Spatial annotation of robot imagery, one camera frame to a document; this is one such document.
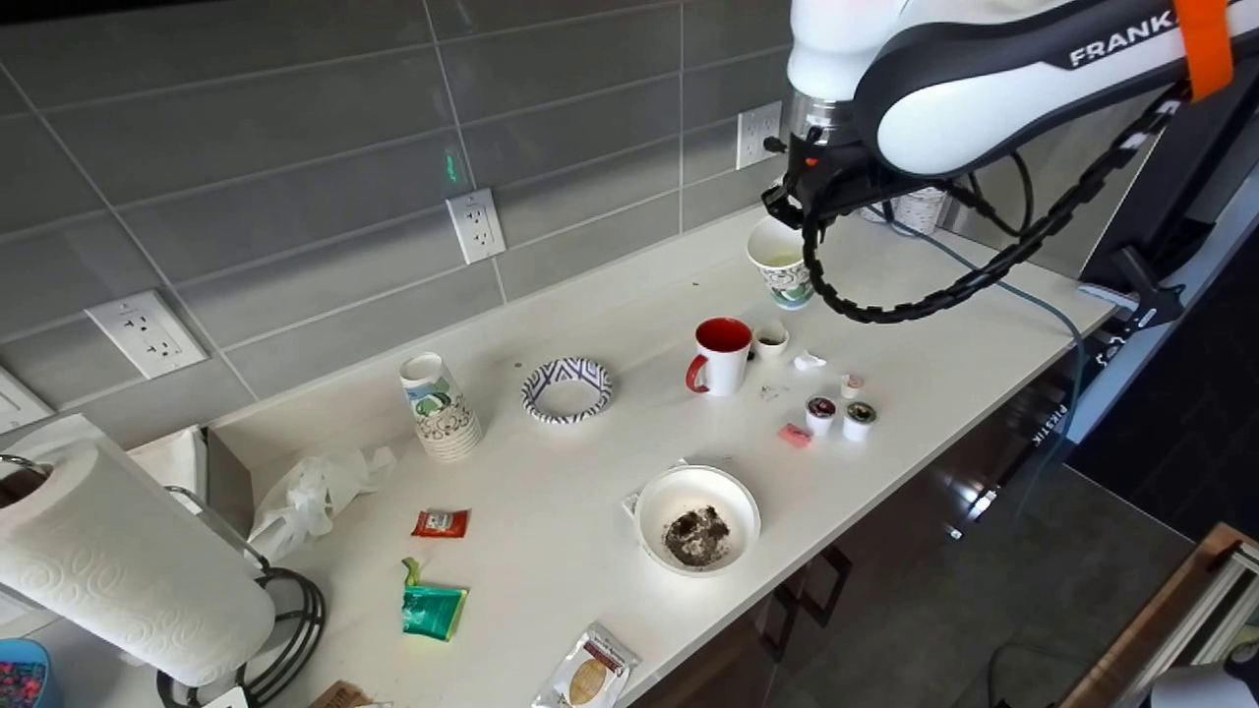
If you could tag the white creamer cup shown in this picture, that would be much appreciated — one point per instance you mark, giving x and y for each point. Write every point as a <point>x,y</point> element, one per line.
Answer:
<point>810,360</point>

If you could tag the small white cup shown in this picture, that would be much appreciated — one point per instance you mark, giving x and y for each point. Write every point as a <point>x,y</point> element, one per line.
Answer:
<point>773,341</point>

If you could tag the brown crumpled wrapper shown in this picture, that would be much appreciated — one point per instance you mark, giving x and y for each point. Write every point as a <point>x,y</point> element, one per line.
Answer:
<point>698,536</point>

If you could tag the crumpled clear plastic bag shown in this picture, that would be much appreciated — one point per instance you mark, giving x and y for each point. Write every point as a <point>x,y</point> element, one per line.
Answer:
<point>309,495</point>

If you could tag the robot mounting stand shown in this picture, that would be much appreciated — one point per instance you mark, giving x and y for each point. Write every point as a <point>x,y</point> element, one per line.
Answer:
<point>1142,341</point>

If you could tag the white printed paper cup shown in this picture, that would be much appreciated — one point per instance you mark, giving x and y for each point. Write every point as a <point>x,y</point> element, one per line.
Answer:
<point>440,415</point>

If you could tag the creamer cup red lid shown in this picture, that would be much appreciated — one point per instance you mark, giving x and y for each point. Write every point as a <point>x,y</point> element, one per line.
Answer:
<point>851,387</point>

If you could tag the clear snack packet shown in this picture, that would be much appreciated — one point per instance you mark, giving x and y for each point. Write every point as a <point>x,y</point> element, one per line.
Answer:
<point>590,675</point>

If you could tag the clear glass cup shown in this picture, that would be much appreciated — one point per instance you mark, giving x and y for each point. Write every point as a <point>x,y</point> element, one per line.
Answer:
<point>786,275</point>

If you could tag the white paper towel roll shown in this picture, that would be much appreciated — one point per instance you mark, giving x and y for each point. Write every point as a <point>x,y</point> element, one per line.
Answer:
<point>125,565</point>

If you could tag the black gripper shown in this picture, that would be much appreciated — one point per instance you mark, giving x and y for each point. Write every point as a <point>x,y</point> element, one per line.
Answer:
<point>834,178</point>

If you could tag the small red packet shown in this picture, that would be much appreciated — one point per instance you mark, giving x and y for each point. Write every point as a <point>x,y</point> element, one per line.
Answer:
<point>792,432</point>

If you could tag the white single wall outlet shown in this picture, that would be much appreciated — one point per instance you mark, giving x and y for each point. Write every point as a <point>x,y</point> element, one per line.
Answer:
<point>474,224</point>

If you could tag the white ceramic bowl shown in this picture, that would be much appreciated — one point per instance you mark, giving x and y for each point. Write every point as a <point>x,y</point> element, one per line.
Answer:
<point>655,512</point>

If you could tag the red sauce packet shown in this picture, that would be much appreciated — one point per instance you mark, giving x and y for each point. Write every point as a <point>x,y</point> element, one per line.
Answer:
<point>441,523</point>

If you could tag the stainless steel box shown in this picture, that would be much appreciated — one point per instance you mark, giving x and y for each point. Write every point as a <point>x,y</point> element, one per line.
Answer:
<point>200,474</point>

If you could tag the blue patterned container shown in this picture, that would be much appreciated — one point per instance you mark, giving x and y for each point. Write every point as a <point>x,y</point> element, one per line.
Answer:
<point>26,675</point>

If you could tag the green foil packet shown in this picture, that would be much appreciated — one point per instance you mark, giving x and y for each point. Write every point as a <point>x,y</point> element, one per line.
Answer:
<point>436,612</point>

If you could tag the white mug red inside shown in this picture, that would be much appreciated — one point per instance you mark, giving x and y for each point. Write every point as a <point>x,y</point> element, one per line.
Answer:
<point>721,355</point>

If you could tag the white outlet with plug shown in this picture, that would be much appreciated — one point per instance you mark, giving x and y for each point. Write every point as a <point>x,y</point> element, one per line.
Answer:
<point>754,132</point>

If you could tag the small coffee pod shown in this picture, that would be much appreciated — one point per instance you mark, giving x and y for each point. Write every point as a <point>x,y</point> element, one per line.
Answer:
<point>860,419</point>
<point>822,415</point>

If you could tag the brown packet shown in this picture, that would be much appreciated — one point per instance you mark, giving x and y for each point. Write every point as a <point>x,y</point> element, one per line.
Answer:
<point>343,692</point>

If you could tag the white double wall outlet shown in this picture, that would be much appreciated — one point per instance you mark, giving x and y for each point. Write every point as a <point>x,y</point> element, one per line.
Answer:
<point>148,335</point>

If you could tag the wooden frame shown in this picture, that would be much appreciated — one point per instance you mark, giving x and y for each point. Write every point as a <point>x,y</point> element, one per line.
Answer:
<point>1156,615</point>

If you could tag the blue patterned paper bowl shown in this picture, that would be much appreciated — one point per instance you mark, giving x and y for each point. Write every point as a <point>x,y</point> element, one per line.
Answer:
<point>545,400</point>

